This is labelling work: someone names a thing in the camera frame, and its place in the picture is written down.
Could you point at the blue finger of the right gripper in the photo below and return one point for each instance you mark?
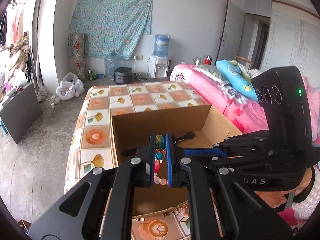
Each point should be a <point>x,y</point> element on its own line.
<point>204,151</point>

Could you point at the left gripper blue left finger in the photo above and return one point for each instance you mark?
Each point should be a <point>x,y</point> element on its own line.
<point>145,173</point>

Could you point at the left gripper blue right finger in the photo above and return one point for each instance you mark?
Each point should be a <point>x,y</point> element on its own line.
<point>177,177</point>

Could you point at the purple black smart watch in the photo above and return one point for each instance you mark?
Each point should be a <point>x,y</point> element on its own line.
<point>187,136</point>

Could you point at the right hand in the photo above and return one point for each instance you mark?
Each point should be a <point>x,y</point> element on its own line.
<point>277,198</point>

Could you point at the brown cardboard box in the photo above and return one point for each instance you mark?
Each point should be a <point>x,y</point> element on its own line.
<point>133,131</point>

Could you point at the pink floral quilt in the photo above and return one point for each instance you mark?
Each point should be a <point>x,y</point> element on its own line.
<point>212,85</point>

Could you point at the patterned tile tablecloth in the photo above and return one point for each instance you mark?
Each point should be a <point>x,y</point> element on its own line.
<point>93,145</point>

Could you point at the blue pillow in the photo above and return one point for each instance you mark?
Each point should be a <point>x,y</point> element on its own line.
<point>238,76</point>

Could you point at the black rice cooker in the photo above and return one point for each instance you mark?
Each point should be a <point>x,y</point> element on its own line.
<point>123,75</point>

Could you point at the white water dispenser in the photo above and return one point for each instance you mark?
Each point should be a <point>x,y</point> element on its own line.
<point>158,66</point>

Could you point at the red thermos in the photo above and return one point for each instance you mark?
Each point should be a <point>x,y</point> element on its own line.
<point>208,60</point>

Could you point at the wooden chair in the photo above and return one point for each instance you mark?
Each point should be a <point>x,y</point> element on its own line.
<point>243,60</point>

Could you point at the clear empty water jug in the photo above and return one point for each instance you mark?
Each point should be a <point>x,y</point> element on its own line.
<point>112,62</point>

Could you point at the white plastic bag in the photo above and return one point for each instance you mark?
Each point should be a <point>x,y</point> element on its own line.
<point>70,86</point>

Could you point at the grey door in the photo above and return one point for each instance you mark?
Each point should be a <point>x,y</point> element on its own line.
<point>231,33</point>

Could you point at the blue water bottle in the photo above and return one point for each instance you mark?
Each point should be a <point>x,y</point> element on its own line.
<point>161,45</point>

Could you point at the white wardrobe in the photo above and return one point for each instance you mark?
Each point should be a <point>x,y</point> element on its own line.
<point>293,40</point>

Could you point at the dark grey cabinet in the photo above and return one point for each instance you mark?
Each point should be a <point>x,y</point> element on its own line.
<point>20,112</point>

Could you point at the rolled patterned mat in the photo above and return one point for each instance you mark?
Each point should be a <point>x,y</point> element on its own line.
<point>79,55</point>

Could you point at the black camera box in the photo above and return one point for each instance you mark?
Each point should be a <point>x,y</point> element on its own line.
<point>282,94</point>

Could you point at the teal floral wall cloth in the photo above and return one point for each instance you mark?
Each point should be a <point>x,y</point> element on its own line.
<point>111,27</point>

